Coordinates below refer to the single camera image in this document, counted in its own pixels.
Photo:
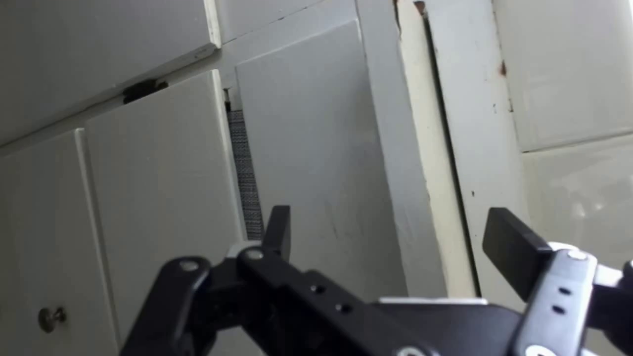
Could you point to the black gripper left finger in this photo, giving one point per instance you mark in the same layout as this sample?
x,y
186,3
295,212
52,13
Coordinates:
x,y
198,297

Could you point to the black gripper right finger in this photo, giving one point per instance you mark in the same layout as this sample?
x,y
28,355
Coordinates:
x,y
526,264

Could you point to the white cabinet door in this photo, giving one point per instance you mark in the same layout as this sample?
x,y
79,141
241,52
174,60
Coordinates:
x,y
150,198

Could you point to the round metal cabinet knob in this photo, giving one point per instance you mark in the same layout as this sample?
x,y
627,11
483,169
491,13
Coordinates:
x,y
52,319

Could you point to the white drawer front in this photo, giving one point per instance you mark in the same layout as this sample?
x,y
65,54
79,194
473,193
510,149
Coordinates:
x,y
99,46

